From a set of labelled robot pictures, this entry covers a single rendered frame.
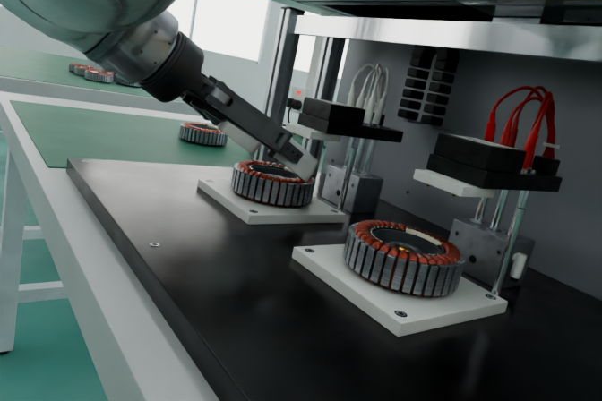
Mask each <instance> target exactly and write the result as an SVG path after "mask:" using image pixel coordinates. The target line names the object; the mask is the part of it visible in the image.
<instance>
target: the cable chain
mask: <svg viewBox="0 0 602 401"><path fill-rule="evenodd" d="M435 54H437V57H436V61H435V65H434V68H435V69H437V70H440V71H444V72H448V73H455V72H456V70H457V67H458V65H456V64H457V63H458V62H459V58H460V56H459V50H454V49H445V48H435V47H417V46H415V48H414V50H413V53H412V56H414V57H411V59H410V63H409V64H410V65H412V66H415V67H418V68H423V69H430V68H431V64H432V61H433V58H434V56H435ZM448 73H441V72H433V74H432V80H434V81H440V82H445V83H450V84H452V83H453V81H454V75H451V74H448ZM428 75H429V72H427V71H424V70H420V69H416V68H409V69H408V76H410V77H414V78H419V79H423V80H427V79H428ZM405 86H407V87H410V88H414V89H419V90H425V89H426V82H425V81H419V80H414V79H409V78H407V79H406V81H405ZM429 90H430V91H434V92H438V93H443V94H448V95H449V94H451V90H452V87H451V86H448V85H444V84H441V83H435V82H430V85H429ZM402 96H403V97H407V98H414V99H419V100H422V99H423V96H424V92H421V91H417V90H409V89H404V90H403V92H402ZM426 101H427V102H432V103H436V104H441V105H447V104H448V101H449V98H448V97H445V96H441V95H437V94H432V93H427V96H426ZM400 106H401V107H405V108H410V109H415V110H420V107H421V102H417V101H413V100H408V99H404V98H402V99H401V101H400ZM423 111H424V112H426V113H429V114H433V115H445V111H446V108H445V107H439V106H434V105H429V104H425V106H424V110H423ZM418 115H419V113H418V112H414V111H410V110H405V109H399V111H398V114H397V116H398V117H402V118H401V119H400V120H401V121H405V122H409V123H414V124H422V125H423V126H425V127H429V128H432V129H438V130H444V131H449V130H450V129H448V128H444V127H442V124H443V119H442V118H441V117H436V116H432V115H422V117H421V121H416V120H417V119H418ZM405 118H406V119H405ZM410 119H411V120H410Z"/></svg>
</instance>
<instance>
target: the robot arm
mask: <svg viewBox="0 0 602 401"><path fill-rule="evenodd" d="M175 1H176V0H0V5H1V6H3V7H4V8H5V9H7V10H8V11H10V12H11V13H13V14H14V15H16V16H17V17H19V18H20V19H21V20H23V21H25V22H26V23H28V24H29V25H30V26H31V27H33V28H35V29H36V30H38V31H40V32H42V33H43V34H45V35H47V36H48V37H50V38H52V39H55V40H58V41H60V42H63V43H65V44H66V45H68V46H70V47H73V48H75V49H76V50H78V51H80V52H81V53H83V54H84V55H85V56H86V57H87V58H88V59H90V60H91V61H93V62H95V63H96V64H98V65H99V66H101V67H102V68H103V69H105V70H106V71H107V72H112V73H113V74H115V75H116V76H118V77H119V78H120V79H122V80H121V81H125V82H127V83H128V84H129V85H130V84H134V83H136V82H137V85H138V86H139V87H141V88H142V89H143V90H145V91H146V92H148V93H149V94H150V95H152V96H153V97H154V98H155V99H157V100H158V101H160V102H163V103H167V102H170V101H173V100H175V99H176V98H178V97H180V98H181V99H182V100H183V101H184V102H185V103H186V104H187V105H188V106H190V107H192V108H193V109H194V110H195V111H196V112H197V113H198V114H200V115H201V116H202V117H203V119H204V120H208V121H209V120H210V121H211V123H212V124H214V125H217V126H218V129H220V130H221V131H222V132H224V133H225V134H226V135H227V136H228V137H229V138H231V139H232V140H233V141H235V142H236V143H237V144H239V145H240V146H241V147H243V148H244V149H246V150H247V151H248V152H249V153H251V154H252V155H253V154H254V153H255V152H256V151H257V150H258V148H259V147H260V145H261V144H262V145H264V146H265V147H267V148H268V152H269V153H268V157H270V158H273V157H275V158H276V159H277V160H278V161H279V162H281V163H282V164H283V165H284V166H286V167H287V168H288V169H290V170H291V171H292V172H293V173H295V174H296V175H298V176H299V177H300V178H301V179H303V180H304V181H306V182H307V181H308V180H309V178H310V177H311V175H312V174H313V172H314V170H315V169H316V168H317V167H318V165H319V164H320V161H318V160H317V159H316V158H315V157H314V156H313V155H311V154H310V153H309V152H308V151H307V150H306V149H304V148H303V147H302V146H301V145H300V144H298V143H297V142H296V141H295V140H294V139H292V136H293V134H292V133H291V132H290V131H289V130H286V129H285V128H283V127H282V126H280V125H279V124H277V123H276V122H275V121H273V120H272V119H270V118H269V117H268V116H267V115H265V114H264V113H263V112H261V111H260V110H259V109H257V108H256V107H254V106H253V105H251V104H250V103H249V102H247V101H246V100H244V99H243V98H241V97H240V96H238V95H237V94H236V93H235V92H234V91H233V90H232V89H230V88H229V87H228V86H227V85H226V83H225V82H223V81H219V80H217V79H216V78H214V77H213V76H211V75H210V76H209V78H208V77H207V76H206V75H205V74H203V73H202V65H203V62H204V53H203V51H202V49H201V48H200V47H198V46H197V45H196V44H195V43H194V42H193V41H192V40H191V39H189V38H188V37H187V36H186V35H185V34H184V33H183V32H182V31H178V30H179V22H178V20H177V18H176V17H175V16H174V15H173V14H172V13H171V12H169V11H168V10H167V9H168V8H169V6H171V5H172V4H173V3H174V2H175Z"/></svg>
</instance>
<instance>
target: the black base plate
mask: <svg viewBox="0 0 602 401"><path fill-rule="evenodd" d="M233 168H234V167H222V166H193V165H178V164H162V163H147V162H132V161H116V160H101V159H86V158H68V159H67V166H66V173H67V174H68V175H69V177H70V178H71V180H72V181H73V183H74V185H75V186H76V188H77V189H78V191H79V192H80V194H81V195H82V197H83V198H84V199H85V201H86V202H87V203H88V205H89V206H90V208H91V210H92V211H93V213H94V214H95V216H96V217H97V219H98V220H99V222H100V224H101V225H102V226H103V227H104V229H105V230H106V232H107V234H108V235H109V237H110V238H111V240H112V241H113V243H114V244H115V246H116V248H117V249H118V250H119V251H120V253H121V254H122V256H123V257H124V259H125V261H126V262H127V264H128V265H129V267H130V268H131V270H132V271H133V273H134V274H135V276H137V278H138V279H139V281H140V282H141V284H142V286H143V287H144V289H145V290H146V292H147V293H148V295H149V296H150V298H151V300H152V301H153V302H154V303H155V305H156V306H157V308H158V309H159V311H160V313H161V314H162V316H163V317H164V319H165V320H166V322H167V323H168V325H169V326H170V327H171V329H172V330H173V332H174V333H175V335H176V337H177V338H178V340H179V341H180V343H181V344H182V346H183V347H184V349H185V350H186V352H187V353H188V354H189V355H190V357H191V358H192V360H193V362H194V363H195V365H196V366H197V368H198V369H199V371H200V372H201V374H202V376H203V377H204V378H205V379H206V381H207V382H208V384H209V385H210V387H211V389H212V390H213V392H214V393H215V395H216V396H217V398H218V399H219V401H602V301H601V300H599V299H597V298H595V297H593V296H591V295H589V294H585V293H583V292H582V291H580V290H578V289H575V288H573V287H571V286H568V285H566V284H564V283H562V282H560V281H558V280H556V279H553V278H551V277H549V276H547V275H545V274H542V273H540V272H538V271H536V270H534V269H531V268H529V267H527V271H526V274H525V277H524V279H523V282H522V285H521V286H513V287H507V288H502V290H501V293H500V295H499V297H501V298H503V299H504V300H505V301H507V302H508V304H507V307H506V310H505V312H504V313H500V314H496V315H492V316H488V317H484V318H480V319H476V320H469V321H464V322H461V323H457V324H452V325H449V326H445V327H440V328H433V329H429V330H426V331H421V332H417V333H414V334H409V335H406V336H401V337H397V336H395V335H394V334H393V333H391V332H390V331H389V330H388V329H387V328H386V327H384V326H383V325H382V324H380V323H379V322H378V321H376V320H375V319H373V318H372V317H371V316H369V315H368V314H367V313H365V312H364V311H362V310H361V309H360V308H358V307H357V306H356V305H355V304H353V303H352V302H351V301H350V300H348V299H347V298H346V297H344V296H343V295H342V294H340V293H339V292H337V291H336V290H335V289H333V288H332V287H331V286H329V285H328V284H326V283H325V282H324V281H322V280H321V279H320V278H318V277H317V276H316V275H315V274H314V273H312V272H311V271H310V270H308V269H307V268H305V267H304V266H303V265H301V264H300V263H299V262H297V261H296V260H294V259H293V258H292V253H293V250H294V247H299V246H315V245H331V244H346V241H347V237H348V230H349V227H350V226H351V225H353V224H355V223H357V222H361V221H366V220H372V219H373V220H382V221H384V220H387V221H389V222H390V223H391V222H396V223H397V224H399V223H402V224H404V225H405V228H406V226H408V225H410V226H412V227H413V229H414V228H415V227H418V228H420V229H421V231H422V230H426V231H427V232H428V233H434V234H435V235H439V236H441V237H442V238H443V239H446V240H449V236H450V233H451V231H449V230H447V229H445V228H443V227H440V226H438V225H436V224H434V223H431V222H429V221H427V220H425V219H423V218H420V217H418V216H416V215H414V214H412V213H410V212H407V211H406V210H404V209H401V208H399V207H396V206H394V205H392V204H390V203H389V202H386V201H384V200H381V199H379V201H378V205H377V209H376V212H375V213H351V212H349V211H347V210H345V209H343V211H342V212H343V213H344V214H346V218H345V222H344V223H302V224H258V225H248V224H247V223H246V222H245V221H243V220H242V219H241V218H239V217H238V216H236V215H235V214H234V213H232V212H231V211H230V210H228V209H227V208H225V207H224V206H223V205H221V204H220V203H219V202H217V201H216V200H214V199H213V198H212V197H211V196H210V195H209V194H207V193H206V192H204V191H203V190H202V189H200V188H199V187H198V186H197V184H198V179H199V178H201V179H223V180H231V179H232V174H233Z"/></svg>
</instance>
